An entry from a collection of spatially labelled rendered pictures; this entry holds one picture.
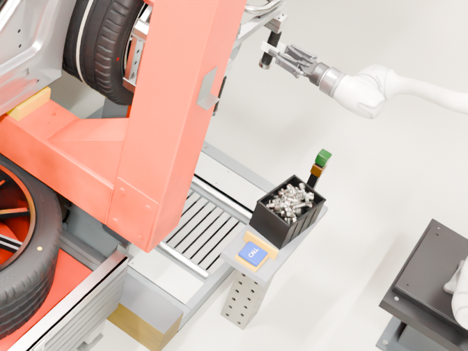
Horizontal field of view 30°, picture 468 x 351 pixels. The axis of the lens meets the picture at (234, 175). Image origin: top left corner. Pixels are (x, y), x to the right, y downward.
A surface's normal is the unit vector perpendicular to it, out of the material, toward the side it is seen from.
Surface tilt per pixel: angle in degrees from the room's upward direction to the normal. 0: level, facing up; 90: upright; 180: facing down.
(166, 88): 90
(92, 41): 85
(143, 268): 0
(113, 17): 67
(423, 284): 2
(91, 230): 90
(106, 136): 36
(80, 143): 90
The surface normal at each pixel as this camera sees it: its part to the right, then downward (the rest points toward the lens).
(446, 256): 0.26, -0.71
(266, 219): -0.64, 0.42
